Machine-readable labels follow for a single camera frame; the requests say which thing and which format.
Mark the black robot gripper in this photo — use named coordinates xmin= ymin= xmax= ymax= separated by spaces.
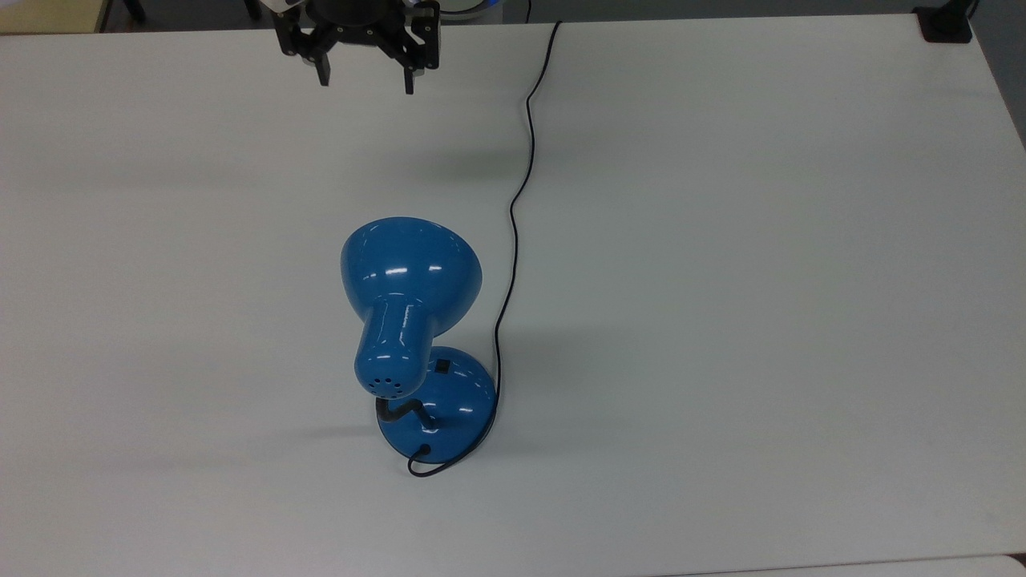
xmin=271 ymin=0 xmax=442 ymax=96

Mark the blue desk lamp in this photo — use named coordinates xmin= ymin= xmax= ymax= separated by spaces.
xmin=340 ymin=216 xmax=499 ymax=464

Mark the beige wooden table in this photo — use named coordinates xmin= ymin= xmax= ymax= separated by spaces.
xmin=0 ymin=0 xmax=113 ymax=36

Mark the black lamp power cable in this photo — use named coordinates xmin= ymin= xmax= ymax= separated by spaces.
xmin=406 ymin=21 xmax=563 ymax=478

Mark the black table clamp mount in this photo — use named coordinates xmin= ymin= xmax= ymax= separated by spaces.
xmin=914 ymin=0 xmax=980 ymax=44

